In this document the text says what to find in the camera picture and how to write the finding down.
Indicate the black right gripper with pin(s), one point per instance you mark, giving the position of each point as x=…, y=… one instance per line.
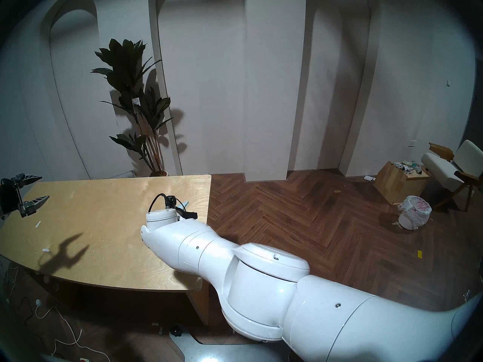
x=181, y=210

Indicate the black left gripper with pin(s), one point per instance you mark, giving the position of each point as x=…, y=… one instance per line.
x=9, y=199

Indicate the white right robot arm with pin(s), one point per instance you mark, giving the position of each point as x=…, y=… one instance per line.
x=283, y=289

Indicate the light plywood table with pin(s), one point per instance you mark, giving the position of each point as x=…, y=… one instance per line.
x=94, y=214

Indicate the tall dark green plant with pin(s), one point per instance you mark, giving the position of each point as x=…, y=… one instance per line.
x=130, y=74

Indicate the wooden cube side table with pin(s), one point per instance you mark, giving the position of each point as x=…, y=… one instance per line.
x=396, y=184

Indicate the clutter pile of small items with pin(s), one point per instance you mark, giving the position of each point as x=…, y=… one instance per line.
x=405, y=166

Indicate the white plastic bag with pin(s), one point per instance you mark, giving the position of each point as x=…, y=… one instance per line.
x=414, y=212

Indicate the white cushioned wooden armchair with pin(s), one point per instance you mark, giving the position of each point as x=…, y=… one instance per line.
x=441, y=169

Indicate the black base plate knob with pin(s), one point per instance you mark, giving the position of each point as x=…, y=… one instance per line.
x=176, y=330

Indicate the grey metal robot base plate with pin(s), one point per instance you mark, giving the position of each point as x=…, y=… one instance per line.
x=203, y=352

